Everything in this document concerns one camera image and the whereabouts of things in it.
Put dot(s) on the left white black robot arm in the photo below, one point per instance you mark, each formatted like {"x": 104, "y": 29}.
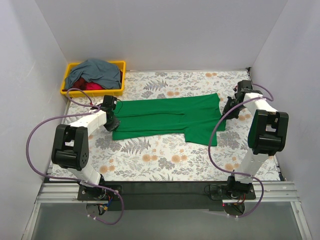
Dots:
{"x": 71, "y": 146}

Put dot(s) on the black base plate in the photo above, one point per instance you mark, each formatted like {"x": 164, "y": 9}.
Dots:
{"x": 89, "y": 193}
{"x": 221, "y": 192}

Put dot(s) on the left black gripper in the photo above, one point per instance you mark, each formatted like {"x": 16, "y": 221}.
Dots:
{"x": 112, "y": 124}

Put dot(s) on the floral patterned table mat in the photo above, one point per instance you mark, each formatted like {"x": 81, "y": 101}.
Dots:
{"x": 169, "y": 157}

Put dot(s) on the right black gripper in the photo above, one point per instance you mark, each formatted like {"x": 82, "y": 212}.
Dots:
{"x": 229, "y": 110}

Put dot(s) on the green t-shirt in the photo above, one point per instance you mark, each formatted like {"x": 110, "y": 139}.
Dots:
{"x": 195, "y": 117}

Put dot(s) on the aluminium frame rail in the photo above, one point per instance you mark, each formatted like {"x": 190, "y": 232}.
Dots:
{"x": 167, "y": 210}

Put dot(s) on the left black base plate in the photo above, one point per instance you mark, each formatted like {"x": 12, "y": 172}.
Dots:
{"x": 89, "y": 193}

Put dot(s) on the yellow plastic bin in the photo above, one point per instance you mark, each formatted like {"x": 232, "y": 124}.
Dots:
{"x": 98, "y": 93}

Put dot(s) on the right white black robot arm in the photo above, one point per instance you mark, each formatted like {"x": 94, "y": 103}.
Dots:
{"x": 266, "y": 137}

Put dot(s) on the grey-blue t-shirt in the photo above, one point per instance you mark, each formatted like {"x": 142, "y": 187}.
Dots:
{"x": 103, "y": 73}

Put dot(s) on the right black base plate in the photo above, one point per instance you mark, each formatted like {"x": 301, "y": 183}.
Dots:
{"x": 221, "y": 192}

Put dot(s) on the dark red t-shirt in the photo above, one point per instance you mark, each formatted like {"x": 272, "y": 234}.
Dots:
{"x": 80, "y": 83}

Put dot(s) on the magenta t-shirt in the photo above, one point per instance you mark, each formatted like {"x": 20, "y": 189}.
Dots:
{"x": 92, "y": 86}

